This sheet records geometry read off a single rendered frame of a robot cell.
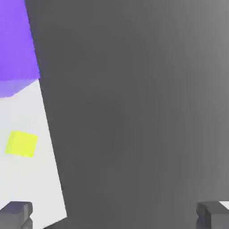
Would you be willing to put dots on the large purple box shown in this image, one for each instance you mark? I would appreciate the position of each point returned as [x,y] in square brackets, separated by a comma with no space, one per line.
[16,44]

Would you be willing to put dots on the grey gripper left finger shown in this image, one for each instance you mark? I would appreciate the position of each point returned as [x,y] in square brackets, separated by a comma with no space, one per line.
[14,216]

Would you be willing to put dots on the small yellow cube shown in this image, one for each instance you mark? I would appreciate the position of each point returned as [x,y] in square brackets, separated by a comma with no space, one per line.
[21,144]

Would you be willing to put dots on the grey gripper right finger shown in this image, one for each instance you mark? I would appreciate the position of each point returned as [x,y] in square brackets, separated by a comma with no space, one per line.
[212,216]

